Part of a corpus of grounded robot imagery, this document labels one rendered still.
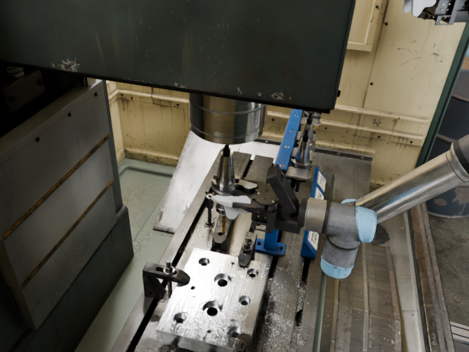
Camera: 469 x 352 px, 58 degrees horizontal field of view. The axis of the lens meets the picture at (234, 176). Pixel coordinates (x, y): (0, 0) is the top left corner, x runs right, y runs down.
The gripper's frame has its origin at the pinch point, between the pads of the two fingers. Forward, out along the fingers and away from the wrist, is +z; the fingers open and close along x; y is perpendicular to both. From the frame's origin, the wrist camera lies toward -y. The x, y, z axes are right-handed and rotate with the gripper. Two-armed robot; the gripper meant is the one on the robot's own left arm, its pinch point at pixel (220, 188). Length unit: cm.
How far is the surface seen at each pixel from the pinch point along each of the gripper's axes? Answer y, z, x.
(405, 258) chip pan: 62, -63, 59
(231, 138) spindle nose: -18.1, -3.7, -7.4
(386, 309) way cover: 55, -53, 25
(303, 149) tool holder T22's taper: 2.9, -16.5, 29.1
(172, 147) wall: 57, 53, 101
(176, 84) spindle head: -29.7, 5.2, -12.5
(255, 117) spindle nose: -22.0, -7.5, -4.8
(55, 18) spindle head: -38.2, 26.4, -12.7
